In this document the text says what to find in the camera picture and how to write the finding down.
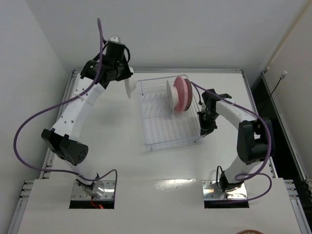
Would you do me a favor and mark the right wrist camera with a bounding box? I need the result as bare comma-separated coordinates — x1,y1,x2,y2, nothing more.
202,89,219,109

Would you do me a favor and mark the white wire dish rack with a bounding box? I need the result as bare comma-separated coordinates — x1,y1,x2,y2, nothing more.
136,75,201,150

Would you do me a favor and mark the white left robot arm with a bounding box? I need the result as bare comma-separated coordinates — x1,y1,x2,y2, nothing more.
41,40,136,197

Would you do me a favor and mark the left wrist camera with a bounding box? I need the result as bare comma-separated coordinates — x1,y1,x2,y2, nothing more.
107,36,121,44

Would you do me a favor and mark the metal base plate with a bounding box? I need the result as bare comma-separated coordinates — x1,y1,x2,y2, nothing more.
71,180,115,201
202,180,248,201

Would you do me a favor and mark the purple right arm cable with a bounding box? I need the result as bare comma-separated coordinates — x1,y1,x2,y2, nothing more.
191,81,273,203

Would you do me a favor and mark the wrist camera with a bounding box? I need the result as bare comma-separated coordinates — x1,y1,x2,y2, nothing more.
107,36,121,44
202,89,219,109

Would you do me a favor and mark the orange rimmed round object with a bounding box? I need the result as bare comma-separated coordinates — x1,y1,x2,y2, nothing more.
237,229,264,234

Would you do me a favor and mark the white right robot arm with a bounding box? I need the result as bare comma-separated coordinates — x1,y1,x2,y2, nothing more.
197,94,275,192

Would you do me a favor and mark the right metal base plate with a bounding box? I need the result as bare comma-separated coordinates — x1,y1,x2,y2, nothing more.
202,180,248,201

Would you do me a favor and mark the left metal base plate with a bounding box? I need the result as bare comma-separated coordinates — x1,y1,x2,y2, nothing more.
71,180,115,201

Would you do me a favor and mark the pink plastic plate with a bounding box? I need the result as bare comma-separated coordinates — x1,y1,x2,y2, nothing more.
174,77,189,113

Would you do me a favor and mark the blue rimmed glass plate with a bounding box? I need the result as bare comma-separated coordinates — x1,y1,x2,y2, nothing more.
124,78,137,99
166,81,179,112

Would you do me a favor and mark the green rimmed white plate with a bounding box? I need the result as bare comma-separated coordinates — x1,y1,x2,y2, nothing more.
184,78,193,112

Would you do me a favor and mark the black hanging usb cable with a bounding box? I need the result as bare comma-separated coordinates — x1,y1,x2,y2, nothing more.
269,71,288,98

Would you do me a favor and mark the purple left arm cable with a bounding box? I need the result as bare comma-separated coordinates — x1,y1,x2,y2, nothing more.
13,18,118,200

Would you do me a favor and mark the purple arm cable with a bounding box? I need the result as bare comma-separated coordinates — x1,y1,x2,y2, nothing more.
13,18,118,200
191,81,273,203

